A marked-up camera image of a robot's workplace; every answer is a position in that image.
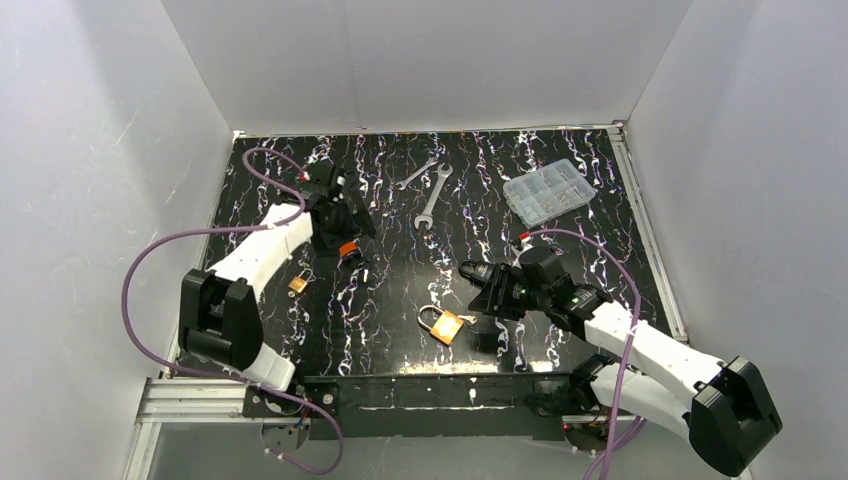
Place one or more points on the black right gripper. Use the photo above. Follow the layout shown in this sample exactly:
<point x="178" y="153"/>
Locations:
<point x="496" y="291"/>

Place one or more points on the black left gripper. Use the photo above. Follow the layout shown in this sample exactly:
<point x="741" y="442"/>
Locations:
<point x="348" y="216"/>

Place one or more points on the black Kaijing padlock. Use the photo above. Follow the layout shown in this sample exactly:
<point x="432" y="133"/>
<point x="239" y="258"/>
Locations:
<point x="477" y="273"/>

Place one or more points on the orange black padlock with keys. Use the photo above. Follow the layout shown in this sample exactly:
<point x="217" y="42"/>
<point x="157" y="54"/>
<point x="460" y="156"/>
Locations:
<point x="353" y="260"/>

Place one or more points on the large brass padlock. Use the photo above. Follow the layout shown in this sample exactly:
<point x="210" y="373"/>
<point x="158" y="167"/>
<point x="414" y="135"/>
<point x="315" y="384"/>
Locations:
<point x="446" y="325"/>

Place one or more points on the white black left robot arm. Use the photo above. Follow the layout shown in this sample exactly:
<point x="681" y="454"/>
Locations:
<point x="219" y="318"/>

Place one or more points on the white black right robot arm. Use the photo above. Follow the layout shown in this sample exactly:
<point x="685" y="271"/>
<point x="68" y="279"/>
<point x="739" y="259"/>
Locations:
<point x="723" y="409"/>

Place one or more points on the small brass padlock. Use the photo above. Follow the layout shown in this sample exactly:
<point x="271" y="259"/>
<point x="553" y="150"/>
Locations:
<point x="300" y="282"/>

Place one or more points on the large silver wrench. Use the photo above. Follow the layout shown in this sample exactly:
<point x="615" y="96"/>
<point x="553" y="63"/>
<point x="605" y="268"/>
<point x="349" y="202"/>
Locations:
<point x="424" y="220"/>

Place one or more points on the clear plastic screw box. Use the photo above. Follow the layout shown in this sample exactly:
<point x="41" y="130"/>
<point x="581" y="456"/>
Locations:
<point x="547" y="193"/>

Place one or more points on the small silver wrench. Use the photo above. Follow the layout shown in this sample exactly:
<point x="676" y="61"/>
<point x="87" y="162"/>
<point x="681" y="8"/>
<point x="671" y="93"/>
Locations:
<point x="403" y="184"/>

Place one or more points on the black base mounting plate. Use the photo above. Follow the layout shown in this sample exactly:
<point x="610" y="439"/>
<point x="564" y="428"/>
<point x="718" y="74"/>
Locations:
<point x="540" y="406"/>

